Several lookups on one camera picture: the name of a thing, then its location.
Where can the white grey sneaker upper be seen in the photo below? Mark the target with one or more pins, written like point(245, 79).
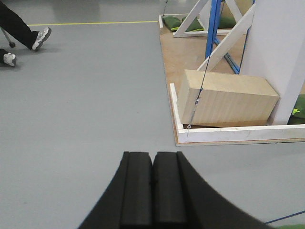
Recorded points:
point(41, 38)

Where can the blue door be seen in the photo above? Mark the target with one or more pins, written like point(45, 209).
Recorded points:
point(214, 20)

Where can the white left border plank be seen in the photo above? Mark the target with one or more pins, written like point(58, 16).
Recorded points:
point(177, 122)

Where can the green sandbag far right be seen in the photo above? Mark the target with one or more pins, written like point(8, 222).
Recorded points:
point(298, 113)

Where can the green sandbag left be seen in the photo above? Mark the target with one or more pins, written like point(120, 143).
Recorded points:
point(172, 23)

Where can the white front border plank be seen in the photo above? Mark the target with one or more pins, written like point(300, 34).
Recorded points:
point(246, 134)

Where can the chair leg with caster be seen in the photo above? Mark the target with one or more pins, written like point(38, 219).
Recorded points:
point(11, 44)

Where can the green sandbag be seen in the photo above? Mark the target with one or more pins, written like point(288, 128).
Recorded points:
point(172, 23)
point(298, 113)
point(195, 26)

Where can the white grey sneaker lower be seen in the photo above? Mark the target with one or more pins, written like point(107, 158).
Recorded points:
point(7, 58)

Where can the white diagonal brace near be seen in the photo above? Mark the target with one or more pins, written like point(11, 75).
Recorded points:
point(230, 39)

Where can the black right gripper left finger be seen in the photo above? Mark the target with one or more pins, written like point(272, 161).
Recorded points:
point(127, 201)

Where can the person black trouser leg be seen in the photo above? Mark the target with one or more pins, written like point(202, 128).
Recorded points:
point(16, 27)

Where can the light wooden block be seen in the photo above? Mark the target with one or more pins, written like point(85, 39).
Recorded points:
point(224, 100)

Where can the white wall panel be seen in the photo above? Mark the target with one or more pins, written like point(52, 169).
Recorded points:
point(275, 49)

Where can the white grey sneaker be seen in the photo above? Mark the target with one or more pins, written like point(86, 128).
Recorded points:
point(41, 38)
point(7, 58)

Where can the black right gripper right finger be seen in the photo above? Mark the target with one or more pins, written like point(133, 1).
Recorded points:
point(184, 200)

